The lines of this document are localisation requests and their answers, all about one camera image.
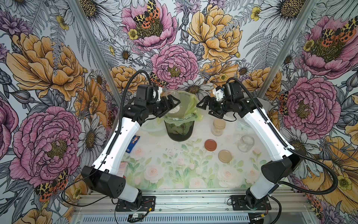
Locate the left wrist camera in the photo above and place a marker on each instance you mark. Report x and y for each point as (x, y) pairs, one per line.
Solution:
(157, 93)

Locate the aluminium frame post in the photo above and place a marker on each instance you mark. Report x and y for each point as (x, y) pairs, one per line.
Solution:
(93, 44)
(291, 37)

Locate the aluminium frame post left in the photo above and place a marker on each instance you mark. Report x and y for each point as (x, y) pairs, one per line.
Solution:
(93, 44)

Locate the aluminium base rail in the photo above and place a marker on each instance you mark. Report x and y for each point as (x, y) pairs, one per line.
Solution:
(197, 206)

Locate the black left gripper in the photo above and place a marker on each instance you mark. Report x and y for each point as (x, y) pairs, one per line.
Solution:
(166, 108)

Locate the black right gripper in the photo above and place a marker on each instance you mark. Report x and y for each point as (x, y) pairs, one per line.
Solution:
(213, 100)

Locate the blue snack packet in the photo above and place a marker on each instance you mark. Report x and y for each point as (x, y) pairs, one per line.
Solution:
(132, 143)

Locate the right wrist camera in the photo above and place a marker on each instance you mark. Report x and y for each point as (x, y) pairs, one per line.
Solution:
(218, 93)

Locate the glass jar beige lid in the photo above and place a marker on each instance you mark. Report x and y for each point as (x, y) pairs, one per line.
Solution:
(245, 143)
(218, 127)

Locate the aluminium frame post right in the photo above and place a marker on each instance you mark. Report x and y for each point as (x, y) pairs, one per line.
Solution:
(291, 37)

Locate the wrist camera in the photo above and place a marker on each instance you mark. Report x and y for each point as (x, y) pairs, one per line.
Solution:
(218, 93)
(157, 93)

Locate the pink red packet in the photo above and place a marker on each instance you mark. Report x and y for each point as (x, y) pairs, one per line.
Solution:
(122, 169)

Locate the green plastic bin liner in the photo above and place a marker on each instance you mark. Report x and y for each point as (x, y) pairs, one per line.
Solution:
(191, 112)

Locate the glass jar orange lid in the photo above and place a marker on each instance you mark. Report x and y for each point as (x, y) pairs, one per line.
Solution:
(178, 109)

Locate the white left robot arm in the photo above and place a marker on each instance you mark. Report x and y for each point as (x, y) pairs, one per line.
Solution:
(102, 176)

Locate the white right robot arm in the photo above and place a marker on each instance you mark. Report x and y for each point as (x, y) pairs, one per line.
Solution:
(234, 97)

